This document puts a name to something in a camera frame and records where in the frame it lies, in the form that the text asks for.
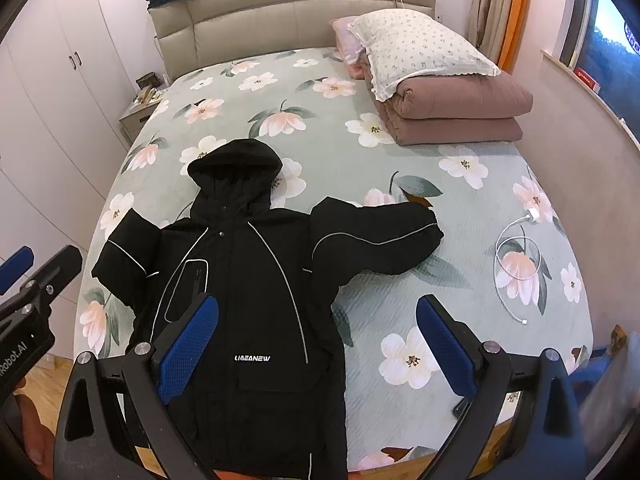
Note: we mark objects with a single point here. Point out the orange curtain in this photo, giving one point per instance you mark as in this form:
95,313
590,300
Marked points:
513,35

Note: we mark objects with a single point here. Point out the beige nightstand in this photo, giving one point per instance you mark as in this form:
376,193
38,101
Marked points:
135,116

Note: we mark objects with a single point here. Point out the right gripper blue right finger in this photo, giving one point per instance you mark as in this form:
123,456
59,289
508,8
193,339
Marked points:
480,376

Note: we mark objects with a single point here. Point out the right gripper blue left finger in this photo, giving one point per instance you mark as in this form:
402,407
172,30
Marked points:
158,372

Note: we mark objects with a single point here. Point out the folded mauve quilt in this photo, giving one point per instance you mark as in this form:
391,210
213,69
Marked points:
455,109

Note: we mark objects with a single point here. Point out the person's left hand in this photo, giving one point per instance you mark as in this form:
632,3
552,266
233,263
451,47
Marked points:
38,439

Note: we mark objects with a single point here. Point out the white wardrobe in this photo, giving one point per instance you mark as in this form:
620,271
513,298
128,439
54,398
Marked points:
63,89

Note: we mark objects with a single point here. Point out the white floral pillow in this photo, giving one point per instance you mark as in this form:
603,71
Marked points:
404,43

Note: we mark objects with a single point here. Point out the floral green bed sheet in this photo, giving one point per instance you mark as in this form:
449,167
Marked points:
504,266

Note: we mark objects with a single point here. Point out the beige padded headboard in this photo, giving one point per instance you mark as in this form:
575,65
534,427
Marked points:
197,33

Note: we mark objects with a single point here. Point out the beige curtain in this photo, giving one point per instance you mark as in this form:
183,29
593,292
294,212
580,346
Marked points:
487,26

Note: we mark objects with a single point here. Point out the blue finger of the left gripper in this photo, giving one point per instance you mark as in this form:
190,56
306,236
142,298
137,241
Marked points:
53,277
15,267

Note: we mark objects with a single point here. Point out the black hooded jacket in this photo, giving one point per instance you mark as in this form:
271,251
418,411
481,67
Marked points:
266,397

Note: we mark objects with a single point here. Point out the nightstand clutter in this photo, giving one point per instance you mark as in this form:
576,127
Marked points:
151,89

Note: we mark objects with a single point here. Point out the pink pillow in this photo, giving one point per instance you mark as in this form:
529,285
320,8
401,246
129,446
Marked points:
348,46

